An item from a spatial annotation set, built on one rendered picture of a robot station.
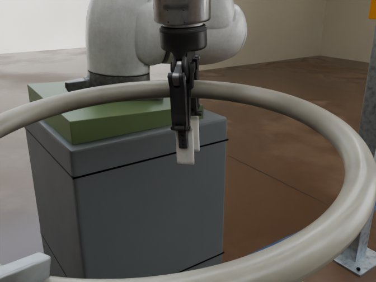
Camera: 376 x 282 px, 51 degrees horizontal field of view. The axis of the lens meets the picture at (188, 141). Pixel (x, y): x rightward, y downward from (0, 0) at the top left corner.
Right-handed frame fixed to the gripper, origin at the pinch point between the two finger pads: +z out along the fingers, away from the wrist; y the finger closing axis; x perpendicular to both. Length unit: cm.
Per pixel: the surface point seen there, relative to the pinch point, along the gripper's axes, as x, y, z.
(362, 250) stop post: 55, -85, 87
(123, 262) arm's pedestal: -17.8, -4.4, 34.2
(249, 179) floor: 3, -155, 96
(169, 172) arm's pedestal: -8.4, -15.3, 15.3
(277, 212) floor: 20, -118, 94
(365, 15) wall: 155, -662, 64
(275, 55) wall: 14, -629, 122
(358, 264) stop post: 53, -80, 91
